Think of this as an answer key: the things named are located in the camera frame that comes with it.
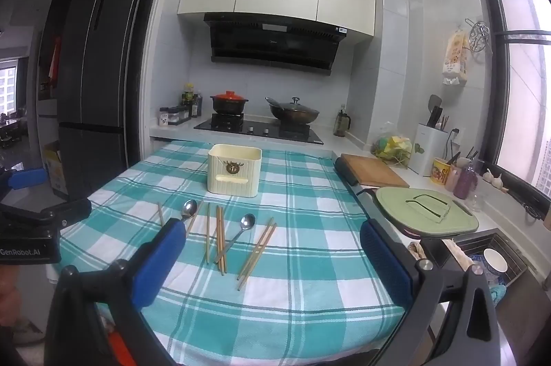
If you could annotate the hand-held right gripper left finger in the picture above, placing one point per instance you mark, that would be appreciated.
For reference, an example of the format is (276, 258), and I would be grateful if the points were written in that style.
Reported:
(159, 262)

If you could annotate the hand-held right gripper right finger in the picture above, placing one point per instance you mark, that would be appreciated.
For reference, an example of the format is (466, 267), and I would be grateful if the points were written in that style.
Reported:
(383, 258)

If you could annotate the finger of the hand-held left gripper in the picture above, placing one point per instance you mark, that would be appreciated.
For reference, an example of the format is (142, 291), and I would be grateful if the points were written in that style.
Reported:
(28, 179)
(69, 211)

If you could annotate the steel spoon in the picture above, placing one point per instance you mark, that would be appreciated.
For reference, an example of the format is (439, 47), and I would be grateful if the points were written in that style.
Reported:
(247, 221)
(188, 209)

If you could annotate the bunch of wooden chopsticks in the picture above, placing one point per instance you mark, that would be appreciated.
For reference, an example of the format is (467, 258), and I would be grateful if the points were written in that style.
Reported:
(220, 237)

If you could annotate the cream ribbed utensil holder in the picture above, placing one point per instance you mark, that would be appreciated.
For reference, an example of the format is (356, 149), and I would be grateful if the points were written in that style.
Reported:
(234, 181)

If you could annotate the person's left hand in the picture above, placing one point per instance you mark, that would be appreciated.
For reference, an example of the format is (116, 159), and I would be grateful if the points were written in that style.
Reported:
(8, 297)

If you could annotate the cardboard box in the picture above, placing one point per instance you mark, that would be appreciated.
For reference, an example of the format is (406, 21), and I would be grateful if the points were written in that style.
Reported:
(56, 172)

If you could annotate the dark dining table set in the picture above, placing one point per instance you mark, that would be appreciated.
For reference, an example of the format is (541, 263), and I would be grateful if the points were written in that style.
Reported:
(10, 131)

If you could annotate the beige cloth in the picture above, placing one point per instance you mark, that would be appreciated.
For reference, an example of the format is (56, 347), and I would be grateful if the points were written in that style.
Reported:
(457, 254)

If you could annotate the wooden cutting board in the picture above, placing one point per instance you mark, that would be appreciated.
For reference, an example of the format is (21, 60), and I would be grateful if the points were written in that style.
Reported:
(374, 170)

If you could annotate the teal checked tablecloth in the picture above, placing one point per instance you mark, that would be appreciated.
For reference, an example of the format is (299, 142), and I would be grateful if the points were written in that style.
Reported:
(301, 219)

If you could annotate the living room window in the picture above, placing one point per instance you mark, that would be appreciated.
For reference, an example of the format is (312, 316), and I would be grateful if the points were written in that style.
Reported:
(7, 86)

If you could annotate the yellow printed cup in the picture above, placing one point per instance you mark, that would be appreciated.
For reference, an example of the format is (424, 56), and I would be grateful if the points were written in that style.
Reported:
(441, 173)

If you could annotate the pink cup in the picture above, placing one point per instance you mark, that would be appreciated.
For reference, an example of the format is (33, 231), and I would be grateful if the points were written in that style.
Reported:
(452, 179)

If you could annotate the plastic bag of sponges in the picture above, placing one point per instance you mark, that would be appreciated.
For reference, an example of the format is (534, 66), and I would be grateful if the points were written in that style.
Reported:
(391, 148)

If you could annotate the white bowl blue rim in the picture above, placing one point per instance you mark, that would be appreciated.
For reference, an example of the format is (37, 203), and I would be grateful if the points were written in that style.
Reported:
(495, 260)

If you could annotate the purple bottle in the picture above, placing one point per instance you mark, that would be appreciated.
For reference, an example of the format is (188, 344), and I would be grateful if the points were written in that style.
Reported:
(467, 183)

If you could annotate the white knife holder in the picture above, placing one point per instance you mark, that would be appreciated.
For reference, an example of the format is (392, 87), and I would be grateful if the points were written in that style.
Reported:
(430, 153)

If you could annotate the red hanging decoration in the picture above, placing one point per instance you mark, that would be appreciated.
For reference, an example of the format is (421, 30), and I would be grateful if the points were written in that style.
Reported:
(54, 62)

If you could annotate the teal rag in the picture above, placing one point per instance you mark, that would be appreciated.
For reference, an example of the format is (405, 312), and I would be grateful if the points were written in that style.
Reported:
(498, 295)

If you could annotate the dark grey refrigerator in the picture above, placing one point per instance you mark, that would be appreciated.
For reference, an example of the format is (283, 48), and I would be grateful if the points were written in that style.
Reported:
(94, 69)

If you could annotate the dark tall cabinet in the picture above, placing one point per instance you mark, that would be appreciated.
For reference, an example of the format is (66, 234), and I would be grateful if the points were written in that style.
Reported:
(47, 47)

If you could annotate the garlic bulb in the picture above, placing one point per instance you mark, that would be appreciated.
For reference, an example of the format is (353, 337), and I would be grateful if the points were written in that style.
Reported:
(497, 181)
(487, 175)

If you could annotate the steel kitchen sink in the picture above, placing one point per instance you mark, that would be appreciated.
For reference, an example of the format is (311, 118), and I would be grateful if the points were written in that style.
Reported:
(516, 254)

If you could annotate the white spice jar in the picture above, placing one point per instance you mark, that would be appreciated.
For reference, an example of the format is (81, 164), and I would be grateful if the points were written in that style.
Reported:
(164, 117)

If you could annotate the glass oil jug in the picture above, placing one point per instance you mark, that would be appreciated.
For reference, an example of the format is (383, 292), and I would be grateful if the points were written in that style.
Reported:
(341, 123)

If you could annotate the row of spice jars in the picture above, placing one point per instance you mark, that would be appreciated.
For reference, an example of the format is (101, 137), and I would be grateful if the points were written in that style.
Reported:
(180, 114)

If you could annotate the dark sauce bottle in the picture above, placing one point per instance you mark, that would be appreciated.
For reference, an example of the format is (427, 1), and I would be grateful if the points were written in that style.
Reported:
(196, 104)

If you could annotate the grey spatula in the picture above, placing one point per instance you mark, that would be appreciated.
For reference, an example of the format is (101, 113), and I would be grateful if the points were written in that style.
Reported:
(434, 101)

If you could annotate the black glass gas cooktop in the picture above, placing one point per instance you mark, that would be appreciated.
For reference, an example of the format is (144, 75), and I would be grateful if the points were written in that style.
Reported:
(258, 127)

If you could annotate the wok with glass lid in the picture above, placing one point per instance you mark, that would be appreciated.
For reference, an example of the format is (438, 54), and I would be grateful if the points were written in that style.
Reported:
(297, 114)

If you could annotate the black clay pot red lid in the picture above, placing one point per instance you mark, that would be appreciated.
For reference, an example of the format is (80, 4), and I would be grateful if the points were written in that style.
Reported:
(228, 104)

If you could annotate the dark framed kitchen window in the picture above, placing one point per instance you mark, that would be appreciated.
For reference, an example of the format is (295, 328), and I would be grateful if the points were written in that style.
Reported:
(495, 90)

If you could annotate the hanging printed packet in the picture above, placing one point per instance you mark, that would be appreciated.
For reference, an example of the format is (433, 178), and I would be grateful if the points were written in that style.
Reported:
(455, 56)

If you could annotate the hanging metal trivet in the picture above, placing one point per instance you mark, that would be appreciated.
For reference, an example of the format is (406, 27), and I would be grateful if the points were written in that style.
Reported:
(480, 36)

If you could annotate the black range hood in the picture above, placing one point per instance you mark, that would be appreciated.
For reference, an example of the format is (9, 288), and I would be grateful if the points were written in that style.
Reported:
(271, 43)

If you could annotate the white wall socket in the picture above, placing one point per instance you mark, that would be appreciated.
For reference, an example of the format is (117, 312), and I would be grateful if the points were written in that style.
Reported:
(455, 133)

